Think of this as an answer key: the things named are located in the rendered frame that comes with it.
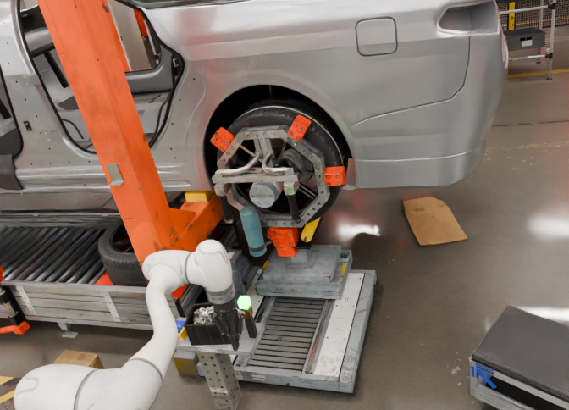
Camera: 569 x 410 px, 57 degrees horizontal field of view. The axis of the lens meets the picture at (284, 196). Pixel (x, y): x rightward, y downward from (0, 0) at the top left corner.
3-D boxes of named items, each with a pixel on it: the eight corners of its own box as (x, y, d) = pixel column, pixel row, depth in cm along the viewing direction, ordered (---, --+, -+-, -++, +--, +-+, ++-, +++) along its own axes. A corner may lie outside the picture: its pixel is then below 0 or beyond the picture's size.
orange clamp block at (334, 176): (328, 179, 255) (346, 178, 252) (324, 186, 249) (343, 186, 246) (326, 166, 252) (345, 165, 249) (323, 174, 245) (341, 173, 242)
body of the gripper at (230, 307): (207, 304, 169) (212, 324, 174) (231, 304, 167) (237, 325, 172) (213, 289, 175) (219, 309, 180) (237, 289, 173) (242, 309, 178)
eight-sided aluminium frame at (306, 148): (334, 220, 265) (318, 121, 240) (332, 228, 260) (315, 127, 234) (237, 220, 283) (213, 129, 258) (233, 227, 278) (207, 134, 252)
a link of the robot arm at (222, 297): (228, 292, 164) (232, 307, 166) (235, 274, 171) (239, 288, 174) (201, 292, 166) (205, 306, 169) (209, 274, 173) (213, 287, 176)
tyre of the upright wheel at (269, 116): (329, 220, 297) (365, 119, 260) (320, 245, 278) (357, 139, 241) (223, 182, 305) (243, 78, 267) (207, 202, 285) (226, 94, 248)
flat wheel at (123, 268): (221, 223, 347) (212, 192, 335) (209, 285, 289) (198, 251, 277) (126, 238, 352) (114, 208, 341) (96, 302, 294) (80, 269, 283)
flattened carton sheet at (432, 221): (442, 198, 374) (442, 194, 373) (467, 239, 326) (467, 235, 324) (401, 205, 376) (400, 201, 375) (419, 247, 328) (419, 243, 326)
